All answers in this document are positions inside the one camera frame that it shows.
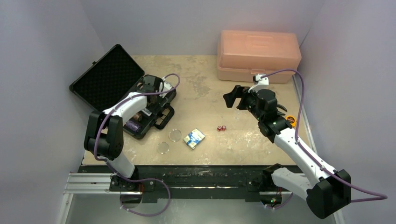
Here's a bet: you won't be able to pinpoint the purple chip stack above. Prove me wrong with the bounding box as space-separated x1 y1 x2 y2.
126 120 141 133

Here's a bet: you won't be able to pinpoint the clear round disc upper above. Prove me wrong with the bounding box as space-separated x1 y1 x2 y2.
168 129 182 142

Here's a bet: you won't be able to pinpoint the yellow tape measure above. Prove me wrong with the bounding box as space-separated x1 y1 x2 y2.
285 115 297 127

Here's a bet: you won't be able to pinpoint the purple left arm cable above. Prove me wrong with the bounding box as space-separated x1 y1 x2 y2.
92 73 181 217

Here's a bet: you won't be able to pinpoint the clear round disc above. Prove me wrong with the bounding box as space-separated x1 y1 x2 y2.
168 129 182 142
157 141 170 154

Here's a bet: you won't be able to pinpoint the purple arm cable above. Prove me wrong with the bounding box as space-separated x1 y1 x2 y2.
256 69 388 211
92 73 181 217

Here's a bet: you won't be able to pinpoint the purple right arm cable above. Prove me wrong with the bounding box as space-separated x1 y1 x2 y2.
256 69 388 211

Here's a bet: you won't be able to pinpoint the black table edge rail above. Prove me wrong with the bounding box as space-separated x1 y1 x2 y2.
77 164 304 203

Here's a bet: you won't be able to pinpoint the black poker set case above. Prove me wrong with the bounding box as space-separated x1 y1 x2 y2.
69 44 175 140

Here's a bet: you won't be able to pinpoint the aluminium frame rail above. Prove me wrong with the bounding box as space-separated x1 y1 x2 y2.
64 173 111 194

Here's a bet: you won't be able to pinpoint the blue striped card deck box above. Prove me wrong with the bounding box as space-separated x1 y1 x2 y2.
183 128 205 150

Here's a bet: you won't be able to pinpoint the pink plastic toolbox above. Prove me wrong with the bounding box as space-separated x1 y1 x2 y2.
217 30 302 84

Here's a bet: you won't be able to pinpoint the clear round disc lower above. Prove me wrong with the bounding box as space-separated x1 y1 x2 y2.
157 141 170 154

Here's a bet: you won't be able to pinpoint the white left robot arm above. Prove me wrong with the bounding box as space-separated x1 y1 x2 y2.
84 74 181 191

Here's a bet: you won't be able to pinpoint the black handled pliers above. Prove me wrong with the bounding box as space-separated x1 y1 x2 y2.
276 104 288 116

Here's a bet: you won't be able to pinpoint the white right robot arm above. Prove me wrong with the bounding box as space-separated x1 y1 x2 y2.
223 85 352 219

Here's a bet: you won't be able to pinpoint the brown chip stack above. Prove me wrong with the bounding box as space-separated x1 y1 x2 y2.
132 113 143 122

